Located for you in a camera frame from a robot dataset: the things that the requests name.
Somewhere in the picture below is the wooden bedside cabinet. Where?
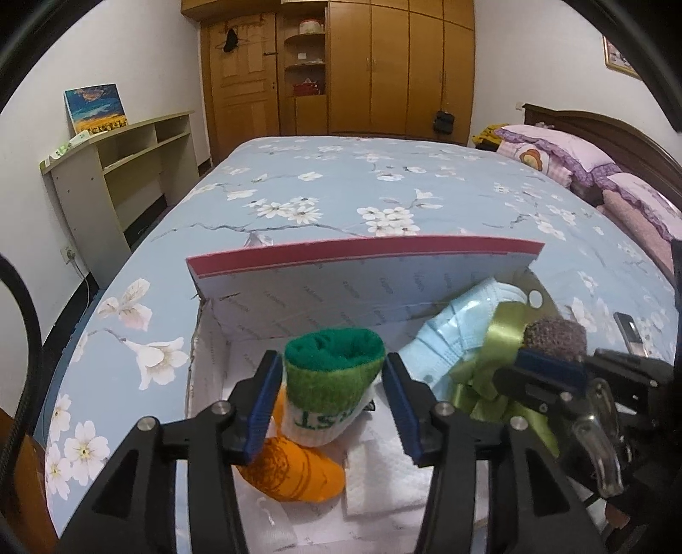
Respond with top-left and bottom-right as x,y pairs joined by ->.
0,410 -> 59,554

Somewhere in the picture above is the blue face mask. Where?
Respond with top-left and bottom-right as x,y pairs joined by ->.
397,277 -> 534,406

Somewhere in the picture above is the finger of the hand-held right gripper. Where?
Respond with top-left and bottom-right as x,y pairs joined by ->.
493,347 -> 590,427
585,347 -> 675,384

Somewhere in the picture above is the green satin ribbon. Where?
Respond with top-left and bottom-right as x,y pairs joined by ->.
448,301 -> 560,459

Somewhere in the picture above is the framed wall picture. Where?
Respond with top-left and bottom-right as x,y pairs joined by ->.
602,35 -> 643,81

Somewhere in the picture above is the landscape painting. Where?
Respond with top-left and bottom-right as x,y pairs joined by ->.
64,84 -> 130,134

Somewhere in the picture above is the green and white carton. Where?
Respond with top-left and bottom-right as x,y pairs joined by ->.
48,133 -> 89,161

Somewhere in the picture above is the wooden door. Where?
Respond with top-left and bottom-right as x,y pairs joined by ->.
201,13 -> 280,163

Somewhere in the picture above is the floral blue bed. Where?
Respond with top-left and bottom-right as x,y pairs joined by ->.
45,136 -> 682,534

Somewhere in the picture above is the green and white sock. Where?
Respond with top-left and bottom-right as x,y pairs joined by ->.
282,329 -> 385,448

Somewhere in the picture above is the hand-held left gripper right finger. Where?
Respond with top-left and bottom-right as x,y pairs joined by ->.
382,352 -> 611,554

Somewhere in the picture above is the black mobile phone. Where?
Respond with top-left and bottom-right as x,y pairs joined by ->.
613,312 -> 648,357

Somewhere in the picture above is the pink ruffled pillow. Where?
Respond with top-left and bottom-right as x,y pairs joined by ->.
594,171 -> 682,243
493,124 -> 624,187

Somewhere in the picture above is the orange knit sock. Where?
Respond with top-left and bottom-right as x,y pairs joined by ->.
237,391 -> 344,502

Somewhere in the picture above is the wooden wardrobe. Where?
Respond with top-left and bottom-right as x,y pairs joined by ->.
277,0 -> 476,144

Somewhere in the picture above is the thin power cord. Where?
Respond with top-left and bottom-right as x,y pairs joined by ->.
75,260 -> 102,293

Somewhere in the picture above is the grey knit sock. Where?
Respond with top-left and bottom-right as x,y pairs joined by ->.
522,317 -> 588,363

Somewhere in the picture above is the white paper tissue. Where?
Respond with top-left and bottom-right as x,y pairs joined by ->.
344,426 -> 443,515

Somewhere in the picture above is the white cardboard box red edge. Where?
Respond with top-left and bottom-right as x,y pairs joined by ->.
184,237 -> 558,547

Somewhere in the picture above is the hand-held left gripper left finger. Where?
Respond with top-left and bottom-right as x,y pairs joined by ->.
58,350 -> 284,554

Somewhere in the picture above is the pink folded blanket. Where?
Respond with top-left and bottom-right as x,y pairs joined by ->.
602,189 -> 682,280

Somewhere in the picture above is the dark wooden headboard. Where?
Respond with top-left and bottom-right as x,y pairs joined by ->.
522,103 -> 682,187

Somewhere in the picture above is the beige shelf unit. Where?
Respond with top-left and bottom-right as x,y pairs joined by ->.
40,111 -> 197,272

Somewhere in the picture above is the yellow plush toy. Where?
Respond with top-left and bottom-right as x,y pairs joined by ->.
473,125 -> 507,153

